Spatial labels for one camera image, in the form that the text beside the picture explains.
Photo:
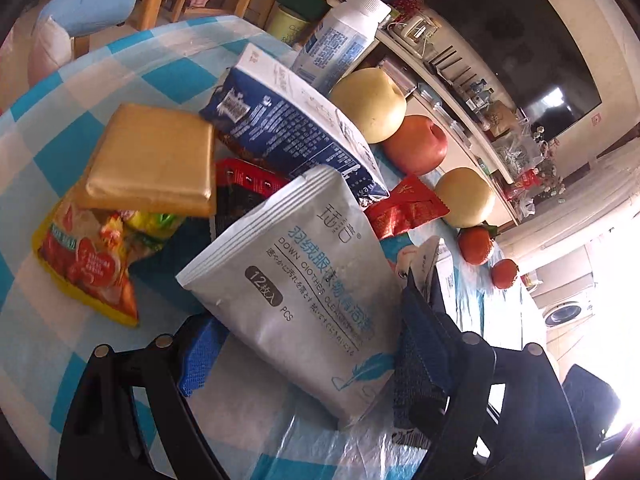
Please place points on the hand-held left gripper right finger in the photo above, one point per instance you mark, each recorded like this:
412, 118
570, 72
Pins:
420, 350

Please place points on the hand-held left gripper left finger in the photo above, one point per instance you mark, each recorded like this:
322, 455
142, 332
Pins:
200, 355

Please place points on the white wrapper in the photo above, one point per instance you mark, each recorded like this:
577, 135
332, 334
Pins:
442, 265

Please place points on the silver wet wipes packet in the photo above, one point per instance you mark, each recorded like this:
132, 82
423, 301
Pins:
290, 270

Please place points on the small red candy packet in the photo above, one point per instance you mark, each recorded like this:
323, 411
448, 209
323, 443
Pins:
405, 207

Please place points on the yellow red snack bag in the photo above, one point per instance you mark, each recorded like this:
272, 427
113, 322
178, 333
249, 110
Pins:
85, 265

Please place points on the red printed snack packet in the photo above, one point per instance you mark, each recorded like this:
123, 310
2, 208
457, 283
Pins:
245, 180

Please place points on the gold foil packet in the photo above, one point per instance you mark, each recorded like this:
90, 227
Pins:
150, 160

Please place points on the blue white milk carton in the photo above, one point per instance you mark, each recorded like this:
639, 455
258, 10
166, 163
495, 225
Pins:
280, 125

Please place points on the small tangerine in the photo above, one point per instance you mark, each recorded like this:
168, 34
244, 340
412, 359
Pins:
505, 273

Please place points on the tangerine with green leaf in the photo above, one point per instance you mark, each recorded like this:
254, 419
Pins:
475, 247

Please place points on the white washing machine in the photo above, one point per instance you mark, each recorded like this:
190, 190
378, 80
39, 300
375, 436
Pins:
565, 310

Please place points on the yellow pear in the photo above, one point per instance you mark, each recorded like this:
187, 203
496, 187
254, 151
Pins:
465, 197
370, 105

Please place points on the red gift box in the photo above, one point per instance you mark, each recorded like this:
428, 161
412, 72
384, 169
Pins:
529, 180

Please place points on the red apple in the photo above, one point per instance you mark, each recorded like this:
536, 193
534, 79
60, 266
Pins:
417, 147

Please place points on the dried flower arrangement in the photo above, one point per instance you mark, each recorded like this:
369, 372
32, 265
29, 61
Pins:
550, 175

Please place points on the clear plastic tote bag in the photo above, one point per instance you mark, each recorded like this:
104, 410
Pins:
517, 155

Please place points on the lace covered standing air conditioner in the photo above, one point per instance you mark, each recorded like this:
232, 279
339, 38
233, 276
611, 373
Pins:
590, 200

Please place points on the white television cabinet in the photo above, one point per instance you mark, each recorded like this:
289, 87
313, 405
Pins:
452, 125

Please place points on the brown printed gift bag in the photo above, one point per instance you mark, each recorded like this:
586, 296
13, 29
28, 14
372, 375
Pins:
500, 117

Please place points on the pink metal case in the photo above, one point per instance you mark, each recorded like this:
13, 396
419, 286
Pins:
400, 77

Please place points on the black router with antennas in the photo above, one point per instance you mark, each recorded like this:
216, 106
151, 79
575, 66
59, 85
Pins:
447, 62

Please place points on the blue white checkered tablecloth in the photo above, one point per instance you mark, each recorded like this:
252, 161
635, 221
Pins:
165, 60

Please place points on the white electric kettle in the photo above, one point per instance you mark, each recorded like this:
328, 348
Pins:
415, 30

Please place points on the black flat television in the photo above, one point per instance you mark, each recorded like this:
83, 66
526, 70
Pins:
525, 45

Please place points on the white plastic bottle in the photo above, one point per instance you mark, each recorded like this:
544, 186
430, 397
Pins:
335, 35

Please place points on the pale green waste bin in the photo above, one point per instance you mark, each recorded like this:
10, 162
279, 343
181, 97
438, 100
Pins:
287, 27

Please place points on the blue round stool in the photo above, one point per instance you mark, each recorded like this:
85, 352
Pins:
90, 2

